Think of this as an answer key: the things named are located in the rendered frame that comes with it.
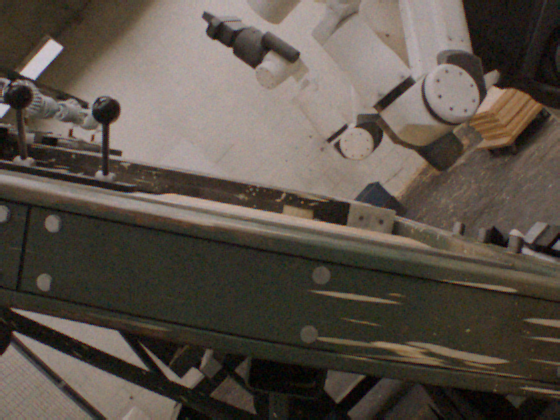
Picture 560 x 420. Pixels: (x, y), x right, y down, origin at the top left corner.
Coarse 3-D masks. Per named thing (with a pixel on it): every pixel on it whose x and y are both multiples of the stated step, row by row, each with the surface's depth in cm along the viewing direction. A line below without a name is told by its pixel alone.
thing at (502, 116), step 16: (496, 96) 388; (512, 96) 377; (528, 96) 377; (480, 112) 391; (496, 112) 377; (512, 112) 377; (528, 112) 379; (544, 112) 383; (480, 128) 415; (496, 128) 394; (512, 128) 378; (480, 144) 434; (496, 144) 397; (512, 144) 382
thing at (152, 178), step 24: (24, 120) 137; (48, 168) 136; (72, 168) 137; (96, 168) 137; (120, 168) 137; (144, 168) 137; (168, 168) 138; (168, 192) 138; (192, 192) 138; (216, 192) 138; (240, 192) 139; (264, 192) 139; (288, 192) 139; (336, 216) 140; (360, 216) 140; (384, 216) 140
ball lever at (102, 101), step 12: (108, 96) 63; (96, 108) 63; (108, 108) 63; (120, 108) 64; (96, 120) 64; (108, 120) 63; (108, 132) 66; (108, 144) 67; (108, 156) 68; (108, 168) 69; (108, 180) 69
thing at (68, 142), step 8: (56, 96) 171; (72, 104) 172; (80, 112) 172; (72, 128) 172; (56, 136) 168; (72, 136) 168; (64, 144) 170; (72, 144) 170; (80, 144) 172; (88, 152) 170; (128, 160) 171; (176, 168) 172; (216, 176) 172; (304, 192) 174; (344, 200) 174
